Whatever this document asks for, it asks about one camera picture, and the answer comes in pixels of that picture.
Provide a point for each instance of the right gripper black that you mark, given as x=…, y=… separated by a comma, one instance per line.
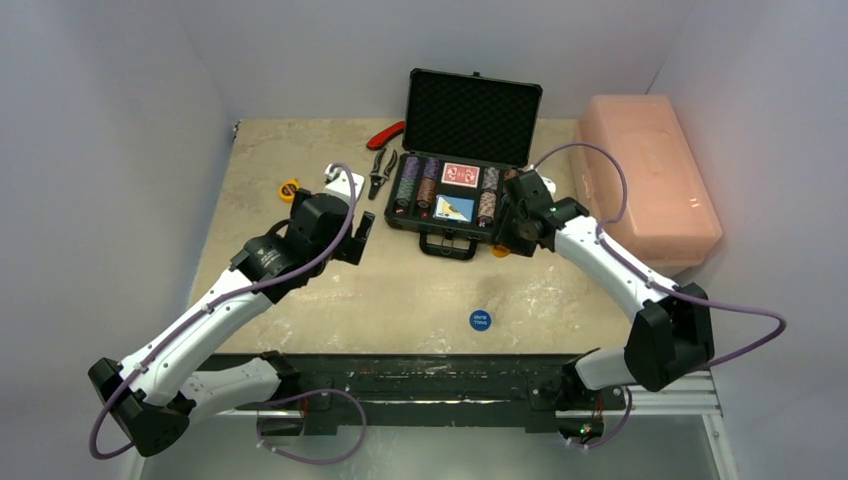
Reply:
x=510, y=232

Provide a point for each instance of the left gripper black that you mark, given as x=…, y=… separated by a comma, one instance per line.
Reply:
x=349, y=246

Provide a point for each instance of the black poker set case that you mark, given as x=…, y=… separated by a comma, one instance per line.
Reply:
x=467, y=119

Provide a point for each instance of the blue small blind button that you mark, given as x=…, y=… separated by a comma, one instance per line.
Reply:
x=480, y=320

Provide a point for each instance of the orange big blind button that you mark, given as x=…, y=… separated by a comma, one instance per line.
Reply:
x=499, y=251

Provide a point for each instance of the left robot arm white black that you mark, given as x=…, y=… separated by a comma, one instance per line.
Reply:
x=153, y=395

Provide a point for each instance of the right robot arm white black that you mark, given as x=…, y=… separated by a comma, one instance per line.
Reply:
x=670, y=326

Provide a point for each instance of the tan chip stack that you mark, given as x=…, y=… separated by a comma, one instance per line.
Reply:
x=488, y=198

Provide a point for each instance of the black pliers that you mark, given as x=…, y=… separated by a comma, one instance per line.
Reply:
x=380, y=173

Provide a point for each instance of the orange purple chip stack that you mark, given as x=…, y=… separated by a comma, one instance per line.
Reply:
x=427, y=185

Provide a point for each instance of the green purple chip stack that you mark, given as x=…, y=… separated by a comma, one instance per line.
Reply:
x=407, y=182

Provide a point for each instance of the blue card deck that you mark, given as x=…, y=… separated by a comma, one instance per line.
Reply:
x=454, y=209

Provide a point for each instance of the yellow tape measure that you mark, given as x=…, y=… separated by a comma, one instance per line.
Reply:
x=288, y=190

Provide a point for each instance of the red card deck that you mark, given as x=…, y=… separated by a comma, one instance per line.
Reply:
x=460, y=175

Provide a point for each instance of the pink plastic storage box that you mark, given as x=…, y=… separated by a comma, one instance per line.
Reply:
x=632, y=158

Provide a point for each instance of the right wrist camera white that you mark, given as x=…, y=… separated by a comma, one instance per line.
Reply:
x=549, y=184

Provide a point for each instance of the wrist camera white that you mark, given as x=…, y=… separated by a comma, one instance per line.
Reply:
x=549, y=184
x=338, y=183

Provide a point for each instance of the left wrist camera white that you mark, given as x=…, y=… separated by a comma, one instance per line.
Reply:
x=338, y=183

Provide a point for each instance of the red handled knife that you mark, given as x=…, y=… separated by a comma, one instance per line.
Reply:
x=382, y=138

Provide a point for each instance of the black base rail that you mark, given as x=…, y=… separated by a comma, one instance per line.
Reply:
x=404, y=390

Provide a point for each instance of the aluminium frame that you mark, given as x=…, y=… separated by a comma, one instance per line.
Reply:
x=674, y=434

